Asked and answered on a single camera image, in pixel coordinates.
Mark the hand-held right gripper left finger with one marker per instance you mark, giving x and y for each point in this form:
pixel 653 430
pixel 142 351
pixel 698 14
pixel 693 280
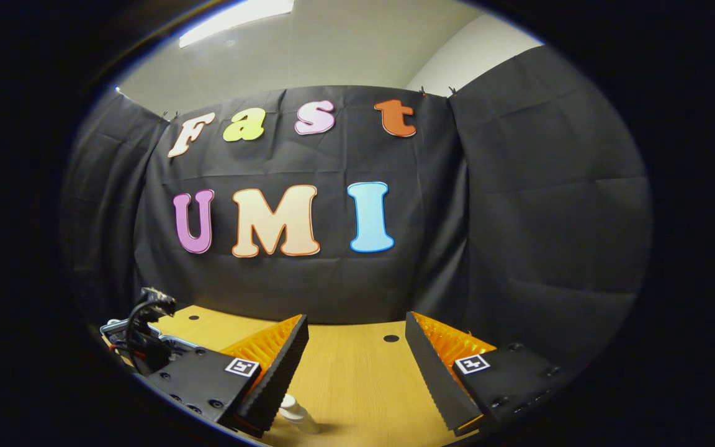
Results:
pixel 277 379

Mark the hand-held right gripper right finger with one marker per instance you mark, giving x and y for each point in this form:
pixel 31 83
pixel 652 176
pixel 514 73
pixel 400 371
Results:
pixel 435 379

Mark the black backdrop cloth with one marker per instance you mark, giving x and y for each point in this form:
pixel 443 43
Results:
pixel 332 285

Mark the ceiling light panel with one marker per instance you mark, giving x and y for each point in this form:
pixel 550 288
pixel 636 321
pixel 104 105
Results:
pixel 233 18

